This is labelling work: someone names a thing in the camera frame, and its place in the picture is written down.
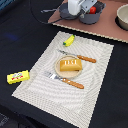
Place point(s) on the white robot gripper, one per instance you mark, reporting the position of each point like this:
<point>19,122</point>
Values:
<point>83,4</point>

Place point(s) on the blue-grey saucepan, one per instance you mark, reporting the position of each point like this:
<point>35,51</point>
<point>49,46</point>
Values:
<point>68,11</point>

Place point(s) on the blue-grey two-handled pot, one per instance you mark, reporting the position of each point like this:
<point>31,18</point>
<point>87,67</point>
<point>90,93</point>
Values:
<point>87,18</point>

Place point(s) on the red toy tomato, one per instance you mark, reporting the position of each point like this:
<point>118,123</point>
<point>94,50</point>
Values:
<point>92,10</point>

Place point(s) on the yellow toy banana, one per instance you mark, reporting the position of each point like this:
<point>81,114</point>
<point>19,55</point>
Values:
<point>69,41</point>

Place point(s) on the orange toy bread loaf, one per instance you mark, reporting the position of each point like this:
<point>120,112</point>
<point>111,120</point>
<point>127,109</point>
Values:
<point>70,65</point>

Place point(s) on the yellow toy butter box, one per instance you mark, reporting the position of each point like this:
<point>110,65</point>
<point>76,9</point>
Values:
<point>18,77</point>

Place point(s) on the pink toy stove top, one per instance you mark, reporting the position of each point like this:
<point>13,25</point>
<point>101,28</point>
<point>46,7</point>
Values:
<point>104,27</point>

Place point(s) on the white bowl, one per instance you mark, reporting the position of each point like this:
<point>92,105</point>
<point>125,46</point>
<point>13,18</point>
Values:
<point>122,14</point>

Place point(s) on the round wooden plate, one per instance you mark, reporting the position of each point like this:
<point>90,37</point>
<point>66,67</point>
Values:
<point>67,74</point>

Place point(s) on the white woven placemat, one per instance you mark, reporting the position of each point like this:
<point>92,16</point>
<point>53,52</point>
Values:
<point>69,103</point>

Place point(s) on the toy knife wooden handle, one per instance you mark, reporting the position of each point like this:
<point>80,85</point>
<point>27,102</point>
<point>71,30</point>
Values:
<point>79,56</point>

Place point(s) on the toy fork wooden handle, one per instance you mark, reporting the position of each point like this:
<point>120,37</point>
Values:
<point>65,80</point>

